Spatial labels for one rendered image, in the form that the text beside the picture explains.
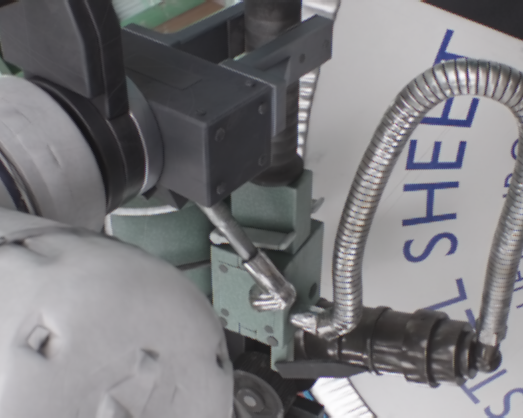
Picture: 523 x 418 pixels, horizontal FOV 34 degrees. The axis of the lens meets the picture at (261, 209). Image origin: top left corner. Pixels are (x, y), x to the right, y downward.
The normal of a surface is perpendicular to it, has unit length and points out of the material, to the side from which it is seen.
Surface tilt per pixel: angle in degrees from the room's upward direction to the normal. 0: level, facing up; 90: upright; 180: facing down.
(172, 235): 102
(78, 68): 49
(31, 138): 136
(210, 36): 129
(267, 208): 58
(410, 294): 90
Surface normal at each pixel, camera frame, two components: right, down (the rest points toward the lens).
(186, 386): 0.75, 0.15
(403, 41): 0.09, 0.54
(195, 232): 0.57, 0.49
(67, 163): 0.65, -0.12
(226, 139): 0.78, 0.37
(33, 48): -0.62, 0.47
